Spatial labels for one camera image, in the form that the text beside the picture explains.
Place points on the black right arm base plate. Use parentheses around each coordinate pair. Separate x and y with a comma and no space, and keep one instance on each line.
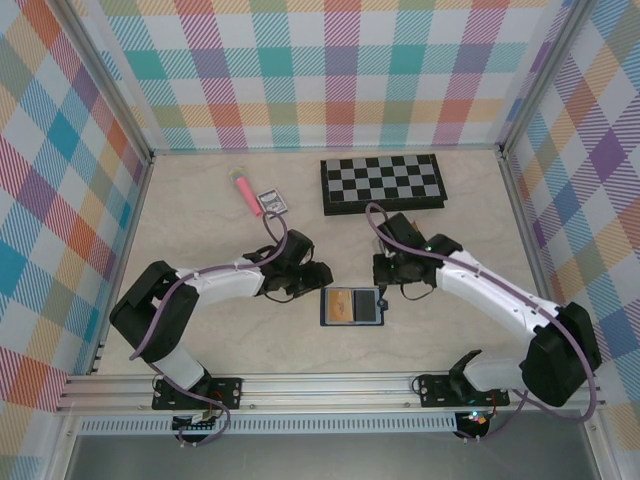
(430,391)

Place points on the navy blue card holder wallet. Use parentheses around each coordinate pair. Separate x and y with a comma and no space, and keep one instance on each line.
(379,314)

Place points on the aluminium side rail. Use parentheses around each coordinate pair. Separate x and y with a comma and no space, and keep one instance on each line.
(525,225)
(137,200)

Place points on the pink toy microphone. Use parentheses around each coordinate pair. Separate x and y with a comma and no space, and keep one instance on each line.
(246,192)

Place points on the black and grey chessboard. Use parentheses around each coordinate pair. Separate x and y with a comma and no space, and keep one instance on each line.
(380,180)

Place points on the aluminium back rail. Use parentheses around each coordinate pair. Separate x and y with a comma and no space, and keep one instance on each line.
(325,148)

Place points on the blue playing card deck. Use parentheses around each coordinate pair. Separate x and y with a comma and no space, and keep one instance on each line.
(272,201)

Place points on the aluminium frame post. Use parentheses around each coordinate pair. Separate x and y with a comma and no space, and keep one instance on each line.
(540,75)
(109,75)

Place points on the aluminium mounting rail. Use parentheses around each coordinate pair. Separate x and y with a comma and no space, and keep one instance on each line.
(325,392)

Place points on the small electronics board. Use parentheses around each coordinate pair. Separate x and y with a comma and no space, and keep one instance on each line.
(197,424)
(477,420)

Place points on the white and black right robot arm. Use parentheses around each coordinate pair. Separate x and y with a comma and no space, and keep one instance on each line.
(480,295)

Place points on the black card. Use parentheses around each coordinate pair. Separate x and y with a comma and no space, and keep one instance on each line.
(365,305)

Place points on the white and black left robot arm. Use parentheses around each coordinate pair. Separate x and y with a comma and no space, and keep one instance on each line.
(220,287)

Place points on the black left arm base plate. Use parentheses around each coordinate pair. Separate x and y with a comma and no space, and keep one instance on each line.
(232,392)

